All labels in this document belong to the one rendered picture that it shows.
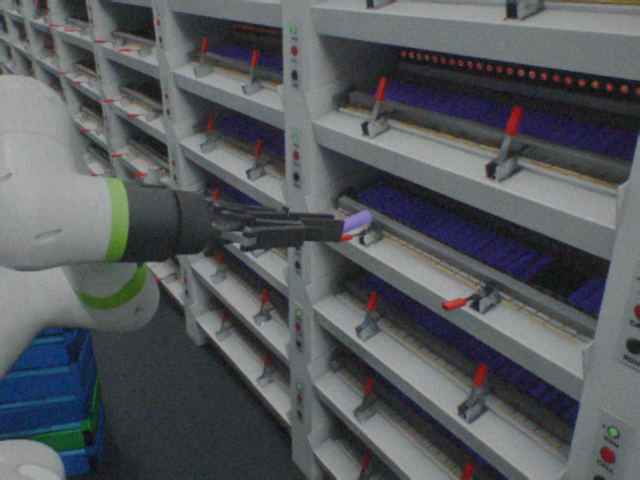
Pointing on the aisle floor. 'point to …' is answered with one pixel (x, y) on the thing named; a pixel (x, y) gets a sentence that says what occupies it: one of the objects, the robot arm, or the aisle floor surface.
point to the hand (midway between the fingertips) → (315, 227)
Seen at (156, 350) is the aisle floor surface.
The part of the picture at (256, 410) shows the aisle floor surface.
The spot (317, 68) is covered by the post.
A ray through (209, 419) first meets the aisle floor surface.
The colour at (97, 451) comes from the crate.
